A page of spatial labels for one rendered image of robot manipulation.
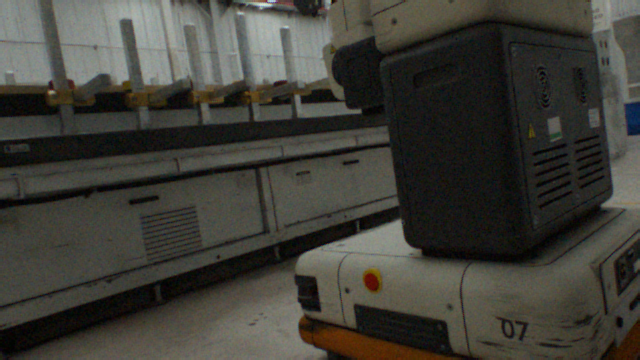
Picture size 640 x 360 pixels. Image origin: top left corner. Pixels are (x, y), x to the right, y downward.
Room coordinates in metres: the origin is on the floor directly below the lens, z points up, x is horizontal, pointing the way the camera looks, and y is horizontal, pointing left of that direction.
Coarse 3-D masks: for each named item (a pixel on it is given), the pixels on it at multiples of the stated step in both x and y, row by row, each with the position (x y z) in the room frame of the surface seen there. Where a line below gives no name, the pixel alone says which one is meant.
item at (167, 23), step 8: (160, 0) 2.83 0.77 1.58; (160, 8) 2.85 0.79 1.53; (168, 8) 2.85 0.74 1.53; (168, 16) 2.84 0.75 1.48; (168, 24) 2.84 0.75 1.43; (168, 32) 2.83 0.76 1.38; (168, 40) 2.83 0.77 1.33; (168, 48) 2.84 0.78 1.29; (176, 48) 2.86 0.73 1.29; (168, 56) 2.85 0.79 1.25; (176, 56) 2.85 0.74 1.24; (176, 64) 2.84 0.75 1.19; (176, 72) 2.84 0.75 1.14; (176, 80) 2.83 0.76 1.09
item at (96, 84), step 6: (96, 78) 1.35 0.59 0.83; (102, 78) 1.33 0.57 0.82; (108, 78) 1.35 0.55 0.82; (84, 84) 1.44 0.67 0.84; (90, 84) 1.40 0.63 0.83; (96, 84) 1.36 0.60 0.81; (102, 84) 1.34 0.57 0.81; (108, 84) 1.35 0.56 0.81; (78, 90) 1.48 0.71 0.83; (84, 90) 1.44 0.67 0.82; (90, 90) 1.40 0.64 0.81; (96, 90) 1.41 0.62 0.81; (78, 96) 1.49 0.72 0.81; (84, 96) 1.47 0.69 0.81; (90, 96) 1.49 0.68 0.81
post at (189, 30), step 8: (192, 24) 1.86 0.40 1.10; (184, 32) 1.86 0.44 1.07; (192, 32) 1.85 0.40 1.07; (192, 40) 1.85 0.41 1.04; (192, 48) 1.84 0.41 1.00; (192, 56) 1.84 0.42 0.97; (200, 56) 1.86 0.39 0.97; (192, 64) 1.85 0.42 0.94; (200, 64) 1.86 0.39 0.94; (192, 72) 1.85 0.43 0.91; (200, 72) 1.85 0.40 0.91; (192, 80) 1.86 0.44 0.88; (200, 80) 1.85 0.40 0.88; (200, 88) 1.85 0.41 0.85; (200, 104) 1.84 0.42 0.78; (200, 112) 1.85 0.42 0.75; (208, 112) 1.86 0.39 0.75
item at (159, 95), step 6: (174, 84) 1.54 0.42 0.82; (180, 84) 1.51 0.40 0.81; (186, 84) 1.51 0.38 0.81; (162, 90) 1.61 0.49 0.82; (168, 90) 1.58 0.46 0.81; (174, 90) 1.54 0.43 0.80; (180, 90) 1.54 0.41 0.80; (150, 96) 1.68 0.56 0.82; (156, 96) 1.65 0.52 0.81; (162, 96) 1.62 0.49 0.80; (168, 96) 1.62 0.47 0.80; (132, 108) 1.81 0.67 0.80
